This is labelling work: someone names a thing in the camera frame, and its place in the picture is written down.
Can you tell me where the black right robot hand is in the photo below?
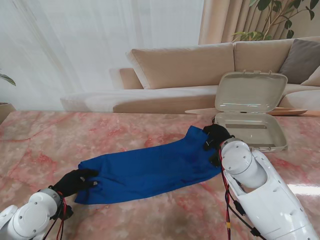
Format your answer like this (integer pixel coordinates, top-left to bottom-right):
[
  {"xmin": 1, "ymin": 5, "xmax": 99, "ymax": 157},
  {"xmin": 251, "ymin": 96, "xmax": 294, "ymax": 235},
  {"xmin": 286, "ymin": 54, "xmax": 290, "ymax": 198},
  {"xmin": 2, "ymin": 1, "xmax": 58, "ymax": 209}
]
[{"xmin": 202, "ymin": 124, "xmax": 236, "ymax": 152}]

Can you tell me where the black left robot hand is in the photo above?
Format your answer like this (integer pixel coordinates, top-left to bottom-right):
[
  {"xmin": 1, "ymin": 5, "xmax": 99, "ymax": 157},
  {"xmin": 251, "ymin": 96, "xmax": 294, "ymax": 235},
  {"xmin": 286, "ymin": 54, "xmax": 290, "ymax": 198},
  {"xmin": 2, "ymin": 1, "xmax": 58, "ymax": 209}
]
[{"xmin": 51, "ymin": 168, "xmax": 100, "ymax": 198}]

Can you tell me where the blue shirt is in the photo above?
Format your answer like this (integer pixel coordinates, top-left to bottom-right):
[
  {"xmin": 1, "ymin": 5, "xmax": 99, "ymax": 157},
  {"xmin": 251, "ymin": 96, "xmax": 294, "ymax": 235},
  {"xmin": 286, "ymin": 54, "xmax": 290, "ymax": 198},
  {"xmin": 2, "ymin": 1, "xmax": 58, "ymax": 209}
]
[{"xmin": 74, "ymin": 125, "xmax": 223, "ymax": 205}]

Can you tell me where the open beige hard suitcase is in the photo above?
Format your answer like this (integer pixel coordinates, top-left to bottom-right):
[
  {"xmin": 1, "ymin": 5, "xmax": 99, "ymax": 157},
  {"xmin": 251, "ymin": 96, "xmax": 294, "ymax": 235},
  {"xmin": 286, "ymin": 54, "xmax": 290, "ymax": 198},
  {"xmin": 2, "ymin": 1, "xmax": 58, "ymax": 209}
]
[{"xmin": 213, "ymin": 69, "xmax": 289, "ymax": 153}]

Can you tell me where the oval wooden tray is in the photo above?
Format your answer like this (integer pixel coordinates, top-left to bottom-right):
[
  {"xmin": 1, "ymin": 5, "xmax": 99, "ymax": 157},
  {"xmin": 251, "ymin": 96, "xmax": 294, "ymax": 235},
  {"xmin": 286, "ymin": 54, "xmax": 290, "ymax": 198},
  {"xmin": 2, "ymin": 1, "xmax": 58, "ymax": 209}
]
[{"xmin": 268, "ymin": 106, "xmax": 309, "ymax": 116}]

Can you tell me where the beige sectional sofa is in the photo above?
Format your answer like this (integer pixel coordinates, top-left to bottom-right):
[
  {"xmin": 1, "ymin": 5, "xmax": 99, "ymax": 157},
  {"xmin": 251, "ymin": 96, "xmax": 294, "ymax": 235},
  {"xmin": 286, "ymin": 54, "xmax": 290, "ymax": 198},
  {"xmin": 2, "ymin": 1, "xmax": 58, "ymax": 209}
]
[{"xmin": 59, "ymin": 36, "xmax": 320, "ymax": 113}]

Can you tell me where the tall green leafy plant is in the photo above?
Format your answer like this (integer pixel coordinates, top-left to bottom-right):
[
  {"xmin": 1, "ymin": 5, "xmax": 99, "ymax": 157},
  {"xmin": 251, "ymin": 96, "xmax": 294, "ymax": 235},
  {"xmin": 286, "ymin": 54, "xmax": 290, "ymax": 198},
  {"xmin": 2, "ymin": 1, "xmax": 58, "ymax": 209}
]
[{"xmin": 231, "ymin": 0, "xmax": 316, "ymax": 42}]

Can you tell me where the beige sofa cushion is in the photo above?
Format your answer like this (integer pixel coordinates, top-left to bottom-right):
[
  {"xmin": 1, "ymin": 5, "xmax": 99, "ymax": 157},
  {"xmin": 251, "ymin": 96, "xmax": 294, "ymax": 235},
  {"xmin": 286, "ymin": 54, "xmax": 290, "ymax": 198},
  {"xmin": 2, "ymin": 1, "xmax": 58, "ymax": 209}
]
[{"xmin": 299, "ymin": 72, "xmax": 320, "ymax": 87}]

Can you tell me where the grey sofa cushion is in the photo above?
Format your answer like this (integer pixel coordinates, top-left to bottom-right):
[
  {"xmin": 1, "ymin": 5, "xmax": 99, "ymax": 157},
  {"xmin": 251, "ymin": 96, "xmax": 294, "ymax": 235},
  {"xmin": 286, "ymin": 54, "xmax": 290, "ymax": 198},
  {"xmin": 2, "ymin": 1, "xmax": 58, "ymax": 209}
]
[{"xmin": 279, "ymin": 38, "xmax": 320, "ymax": 85}]

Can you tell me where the beige drape curtain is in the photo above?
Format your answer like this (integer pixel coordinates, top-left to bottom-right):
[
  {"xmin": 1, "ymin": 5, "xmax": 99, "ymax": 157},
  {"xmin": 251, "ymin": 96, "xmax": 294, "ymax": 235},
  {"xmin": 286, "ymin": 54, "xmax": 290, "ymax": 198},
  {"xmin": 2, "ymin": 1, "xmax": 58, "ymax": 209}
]
[{"xmin": 198, "ymin": 0, "xmax": 320, "ymax": 46}]

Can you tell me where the small green plant leaf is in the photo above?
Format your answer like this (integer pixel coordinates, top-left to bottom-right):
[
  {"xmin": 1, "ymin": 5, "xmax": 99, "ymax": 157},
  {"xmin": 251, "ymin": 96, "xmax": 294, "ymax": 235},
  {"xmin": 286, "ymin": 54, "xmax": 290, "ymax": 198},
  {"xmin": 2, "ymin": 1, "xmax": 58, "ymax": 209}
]
[{"xmin": 0, "ymin": 73, "xmax": 17, "ymax": 87}]

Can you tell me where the white sheer curtain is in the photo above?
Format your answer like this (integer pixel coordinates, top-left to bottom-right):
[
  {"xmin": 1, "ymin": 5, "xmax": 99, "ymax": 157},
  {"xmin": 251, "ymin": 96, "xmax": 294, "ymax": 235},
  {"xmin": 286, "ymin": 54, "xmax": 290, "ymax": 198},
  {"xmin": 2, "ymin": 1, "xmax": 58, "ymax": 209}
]
[{"xmin": 0, "ymin": 0, "xmax": 205, "ymax": 112}]

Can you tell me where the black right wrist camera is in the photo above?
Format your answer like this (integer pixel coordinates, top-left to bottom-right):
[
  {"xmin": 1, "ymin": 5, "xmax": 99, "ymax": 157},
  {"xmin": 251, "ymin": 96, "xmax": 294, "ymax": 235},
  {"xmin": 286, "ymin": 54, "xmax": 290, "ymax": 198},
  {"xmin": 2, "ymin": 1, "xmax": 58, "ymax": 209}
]
[{"xmin": 209, "ymin": 151, "xmax": 223, "ymax": 167}]

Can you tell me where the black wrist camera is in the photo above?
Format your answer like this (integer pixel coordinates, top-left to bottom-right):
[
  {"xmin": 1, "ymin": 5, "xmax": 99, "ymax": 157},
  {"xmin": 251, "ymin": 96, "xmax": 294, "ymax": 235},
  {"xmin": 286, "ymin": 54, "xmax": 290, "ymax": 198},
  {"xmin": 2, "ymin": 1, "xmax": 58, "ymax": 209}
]
[
  {"xmin": 59, "ymin": 204, "xmax": 75, "ymax": 221},
  {"xmin": 209, "ymin": 151, "xmax": 223, "ymax": 167}
]

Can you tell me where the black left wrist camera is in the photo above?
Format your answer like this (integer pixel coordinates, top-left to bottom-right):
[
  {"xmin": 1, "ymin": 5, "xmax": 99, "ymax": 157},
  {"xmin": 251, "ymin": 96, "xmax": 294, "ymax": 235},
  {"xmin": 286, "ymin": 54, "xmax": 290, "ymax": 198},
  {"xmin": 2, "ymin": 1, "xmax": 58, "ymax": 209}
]
[{"xmin": 59, "ymin": 204, "xmax": 75, "ymax": 221}]

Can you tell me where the red black left arm cable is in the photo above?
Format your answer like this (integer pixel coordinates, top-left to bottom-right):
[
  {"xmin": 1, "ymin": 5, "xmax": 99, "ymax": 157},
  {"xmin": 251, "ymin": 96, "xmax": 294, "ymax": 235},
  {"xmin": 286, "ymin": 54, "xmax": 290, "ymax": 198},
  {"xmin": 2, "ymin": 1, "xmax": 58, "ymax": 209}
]
[{"xmin": 44, "ymin": 196, "xmax": 72, "ymax": 240}]

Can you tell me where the red black arm cable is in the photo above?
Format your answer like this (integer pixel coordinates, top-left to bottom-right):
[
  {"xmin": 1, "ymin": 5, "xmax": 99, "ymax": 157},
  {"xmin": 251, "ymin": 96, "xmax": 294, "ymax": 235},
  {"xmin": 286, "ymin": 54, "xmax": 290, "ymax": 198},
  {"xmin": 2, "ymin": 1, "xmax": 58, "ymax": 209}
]
[
  {"xmin": 217, "ymin": 142, "xmax": 267, "ymax": 240},
  {"xmin": 44, "ymin": 196, "xmax": 72, "ymax": 240}
]

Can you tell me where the red black right arm cable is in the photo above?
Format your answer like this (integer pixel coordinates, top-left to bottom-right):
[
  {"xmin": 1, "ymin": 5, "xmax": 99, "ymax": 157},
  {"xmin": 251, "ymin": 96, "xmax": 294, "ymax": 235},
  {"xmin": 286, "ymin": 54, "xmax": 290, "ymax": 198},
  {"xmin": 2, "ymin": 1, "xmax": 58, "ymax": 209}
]
[{"xmin": 217, "ymin": 142, "xmax": 267, "ymax": 240}]

